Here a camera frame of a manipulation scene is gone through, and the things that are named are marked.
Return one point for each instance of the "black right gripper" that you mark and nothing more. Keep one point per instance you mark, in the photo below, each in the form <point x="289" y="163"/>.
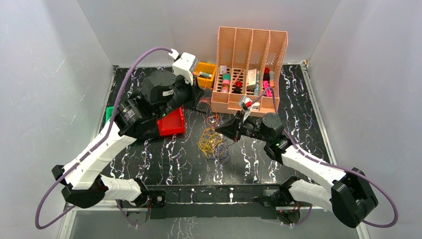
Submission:
<point x="231" y="128"/>

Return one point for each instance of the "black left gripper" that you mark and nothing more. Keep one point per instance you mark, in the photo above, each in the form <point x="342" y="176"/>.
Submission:
<point x="193" y="92"/>

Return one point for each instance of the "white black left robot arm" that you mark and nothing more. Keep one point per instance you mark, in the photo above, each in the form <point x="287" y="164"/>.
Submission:
<point x="160" y="94"/>

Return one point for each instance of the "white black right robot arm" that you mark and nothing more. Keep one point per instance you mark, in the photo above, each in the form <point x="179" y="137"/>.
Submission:
<point x="346" y="194"/>

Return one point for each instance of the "dark book Three Days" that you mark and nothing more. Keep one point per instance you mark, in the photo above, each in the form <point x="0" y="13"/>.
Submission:
<point x="204" y="104"/>

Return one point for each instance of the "green white glue stick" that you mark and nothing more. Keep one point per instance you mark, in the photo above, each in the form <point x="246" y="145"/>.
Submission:
<point x="203" y="75"/>

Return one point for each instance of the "red plastic bin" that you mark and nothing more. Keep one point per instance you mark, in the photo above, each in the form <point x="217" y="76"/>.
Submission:
<point x="173" y="123"/>

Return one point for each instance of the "yellow plastic bin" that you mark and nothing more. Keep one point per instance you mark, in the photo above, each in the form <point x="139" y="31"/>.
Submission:
<point x="208" y="68"/>

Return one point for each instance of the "red black stamp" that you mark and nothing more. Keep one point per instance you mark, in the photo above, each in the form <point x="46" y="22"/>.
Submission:
<point x="266" y="75"/>
<point x="237" y="87"/>

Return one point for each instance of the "pink glue stick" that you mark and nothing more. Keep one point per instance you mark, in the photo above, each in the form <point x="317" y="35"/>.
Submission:
<point x="226" y="78"/>

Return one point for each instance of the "small white eraser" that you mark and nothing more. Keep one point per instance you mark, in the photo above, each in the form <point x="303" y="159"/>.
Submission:
<point x="222" y="69"/>

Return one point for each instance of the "light blue marker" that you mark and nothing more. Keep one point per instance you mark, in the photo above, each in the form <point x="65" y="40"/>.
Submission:
<point x="257" y="89"/>

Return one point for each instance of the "white grey card box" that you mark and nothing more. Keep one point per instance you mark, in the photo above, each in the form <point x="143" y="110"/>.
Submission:
<point x="251" y="79"/>

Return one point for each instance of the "black plastic bin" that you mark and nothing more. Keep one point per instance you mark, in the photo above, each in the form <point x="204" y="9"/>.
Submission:
<point x="148" y="135"/>

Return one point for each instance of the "pink pencil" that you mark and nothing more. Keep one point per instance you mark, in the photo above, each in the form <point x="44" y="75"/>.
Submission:
<point x="238" y="76"/>

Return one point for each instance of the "orange highlighter marker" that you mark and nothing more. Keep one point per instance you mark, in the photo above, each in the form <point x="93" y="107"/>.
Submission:
<point x="271" y="80"/>

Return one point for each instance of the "pink plastic file organizer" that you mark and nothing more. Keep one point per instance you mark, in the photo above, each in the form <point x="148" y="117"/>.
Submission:
<point x="249" y="64"/>

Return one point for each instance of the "green plastic bin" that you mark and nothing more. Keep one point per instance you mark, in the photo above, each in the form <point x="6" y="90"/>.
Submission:
<point x="108" y="113"/>

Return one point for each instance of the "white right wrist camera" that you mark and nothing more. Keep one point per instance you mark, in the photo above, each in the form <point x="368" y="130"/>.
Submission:
<point x="247" y="105"/>

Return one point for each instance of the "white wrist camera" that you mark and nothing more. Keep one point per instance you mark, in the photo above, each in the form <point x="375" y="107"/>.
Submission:
<point x="184" y="64"/>
<point x="247" y="105"/>

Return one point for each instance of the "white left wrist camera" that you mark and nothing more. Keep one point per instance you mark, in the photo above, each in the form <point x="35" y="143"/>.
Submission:
<point x="184" y="64"/>

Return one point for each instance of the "black metal base rail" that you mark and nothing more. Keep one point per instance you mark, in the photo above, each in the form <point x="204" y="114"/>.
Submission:
<point x="223" y="201"/>

